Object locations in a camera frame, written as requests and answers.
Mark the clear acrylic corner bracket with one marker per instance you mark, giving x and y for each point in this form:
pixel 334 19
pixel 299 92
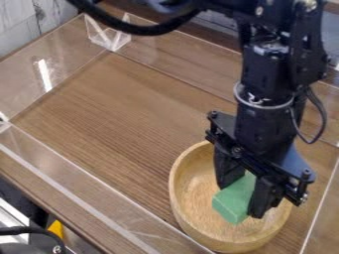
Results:
pixel 106 37

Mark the clear acrylic wall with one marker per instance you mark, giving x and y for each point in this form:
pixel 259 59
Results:
pixel 111 221
pixel 213 68
pixel 40 66

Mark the brown wooden bowl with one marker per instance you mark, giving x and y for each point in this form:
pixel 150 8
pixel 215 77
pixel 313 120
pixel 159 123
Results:
pixel 193 187

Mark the clear acrylic left wall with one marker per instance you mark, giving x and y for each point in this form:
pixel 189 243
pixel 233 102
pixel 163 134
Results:
pixel 40 66

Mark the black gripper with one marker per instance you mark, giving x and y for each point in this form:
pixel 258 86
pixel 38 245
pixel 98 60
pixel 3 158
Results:
pixel 254 143

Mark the green rectangular block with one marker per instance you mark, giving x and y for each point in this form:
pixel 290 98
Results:
pixel 231 201

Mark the yellow black device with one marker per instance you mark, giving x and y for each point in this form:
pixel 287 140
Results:
pixel 51 243

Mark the clear acrylic back wall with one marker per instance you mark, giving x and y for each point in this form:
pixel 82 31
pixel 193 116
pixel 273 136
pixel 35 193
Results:
pixel 213 68

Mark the clear acrylic front wall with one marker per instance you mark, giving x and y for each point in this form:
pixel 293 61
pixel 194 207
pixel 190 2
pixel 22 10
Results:
pixel 111 221

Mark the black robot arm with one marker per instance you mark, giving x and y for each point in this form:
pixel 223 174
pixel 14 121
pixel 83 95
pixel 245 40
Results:
pixel 285 60

